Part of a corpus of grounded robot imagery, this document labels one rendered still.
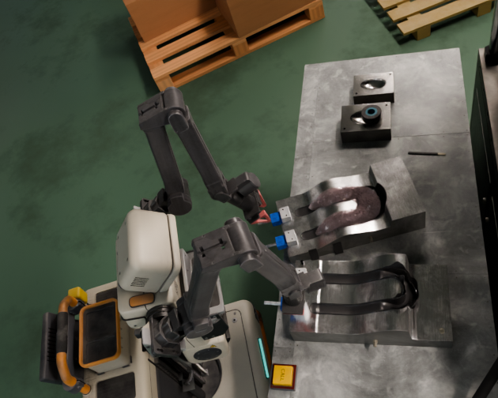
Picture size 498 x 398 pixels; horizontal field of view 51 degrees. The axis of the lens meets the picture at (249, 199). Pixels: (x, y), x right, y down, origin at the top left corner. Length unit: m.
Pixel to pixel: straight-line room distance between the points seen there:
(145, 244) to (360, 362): 0.79
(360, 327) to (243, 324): 0.88
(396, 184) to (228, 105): 2.03
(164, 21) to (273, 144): 1.48
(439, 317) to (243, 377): 0.98
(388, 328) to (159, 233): 0.74
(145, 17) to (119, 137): 0.96
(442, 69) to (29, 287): 2.65
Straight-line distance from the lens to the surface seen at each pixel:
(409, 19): 3.92
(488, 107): 2.37
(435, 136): 2.24
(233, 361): 2.43
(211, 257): 1.11
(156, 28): 4.34
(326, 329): 1.74
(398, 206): 1.90
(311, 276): 1.53
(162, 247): 1.48
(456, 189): 2.08
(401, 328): 1.67
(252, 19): 3.97
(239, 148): 3.44
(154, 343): 1.51
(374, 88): 2.39
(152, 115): 1.40
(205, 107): 3.81
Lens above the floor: 2.50
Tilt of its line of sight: 52 degrees down
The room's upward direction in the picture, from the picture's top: 25 degrees counter-clockwise
